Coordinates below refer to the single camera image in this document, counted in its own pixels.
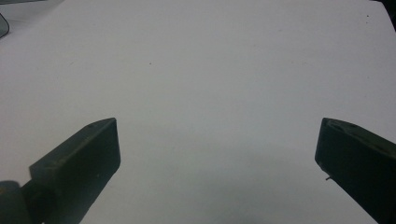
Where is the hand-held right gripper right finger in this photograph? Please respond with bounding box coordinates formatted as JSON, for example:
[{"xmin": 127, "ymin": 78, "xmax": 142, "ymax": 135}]
[{"xmin": 314, "ymin": 117, "xmax": 396, "ymax": 224}]

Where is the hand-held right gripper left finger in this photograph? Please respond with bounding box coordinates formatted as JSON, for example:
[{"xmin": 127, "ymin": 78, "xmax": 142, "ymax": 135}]
[{"xmin": 28, "ymin": 117, "xmax": 121, "ymax": 224}]

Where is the grey translucent object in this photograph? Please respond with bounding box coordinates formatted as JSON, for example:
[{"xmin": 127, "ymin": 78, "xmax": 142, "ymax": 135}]
[{"xmin": 0, "ymin": 12, "xmax": 10, "ymax": 39}]

